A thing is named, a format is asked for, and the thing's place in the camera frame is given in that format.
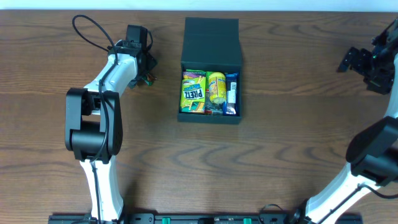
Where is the blue Oreo cookie pack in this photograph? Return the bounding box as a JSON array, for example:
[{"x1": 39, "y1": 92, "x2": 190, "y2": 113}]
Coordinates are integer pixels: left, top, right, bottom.
[{"x1": 222, "y1": 73, "x2": 240, "y2": 116}]

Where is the dark blue chocolate bar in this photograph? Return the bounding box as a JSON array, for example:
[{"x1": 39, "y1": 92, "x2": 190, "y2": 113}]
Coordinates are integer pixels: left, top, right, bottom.
[{"x1": 223, "y1": 73, "x2": 239, "y2": 116}]

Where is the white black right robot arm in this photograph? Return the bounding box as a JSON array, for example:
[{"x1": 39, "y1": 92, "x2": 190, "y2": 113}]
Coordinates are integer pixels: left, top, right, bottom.
[{"x1": 296, "y1": 52, "x2": 397, "y2": 223}]

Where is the yellow Pretz snack box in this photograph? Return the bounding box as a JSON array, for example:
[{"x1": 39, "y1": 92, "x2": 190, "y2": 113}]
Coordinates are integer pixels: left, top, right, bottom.
[{"x1": 180, "y1": 70, "x2": 206, "y2": 114}]

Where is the red KitKat Milo bar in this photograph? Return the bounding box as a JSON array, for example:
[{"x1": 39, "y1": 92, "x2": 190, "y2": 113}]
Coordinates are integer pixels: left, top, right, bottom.
[{"x1": 142, "y1": 73, "x2": 157, "y2": 86}]

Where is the green gummy candy bag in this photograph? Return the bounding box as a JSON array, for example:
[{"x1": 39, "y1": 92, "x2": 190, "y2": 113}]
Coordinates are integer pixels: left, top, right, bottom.
[{"x1": 185, "y1": 68, "x2": 226, "y2": 116}]

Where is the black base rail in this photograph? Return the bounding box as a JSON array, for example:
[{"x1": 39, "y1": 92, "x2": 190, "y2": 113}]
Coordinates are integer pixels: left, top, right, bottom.
[{"x1": 48, "y1": 213, "x2": 363, "y2": 224}]

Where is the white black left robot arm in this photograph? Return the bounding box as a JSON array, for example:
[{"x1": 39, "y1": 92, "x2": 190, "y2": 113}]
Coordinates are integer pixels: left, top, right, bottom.
[{"x1": 65, "y1": 40, "x2": 156, "y2": 223}]

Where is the yellow Mentos bottle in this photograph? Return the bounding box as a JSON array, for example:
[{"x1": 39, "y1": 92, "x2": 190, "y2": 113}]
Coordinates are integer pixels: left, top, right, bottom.
[{"x1": 208, "y1": 72, "x2": 226, "y2": 105}]

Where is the dark green box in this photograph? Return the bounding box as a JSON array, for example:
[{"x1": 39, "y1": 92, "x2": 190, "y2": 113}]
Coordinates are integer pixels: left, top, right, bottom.
[{"x1": 177, "y1": 17, "x2": 243, "y2": 124}]

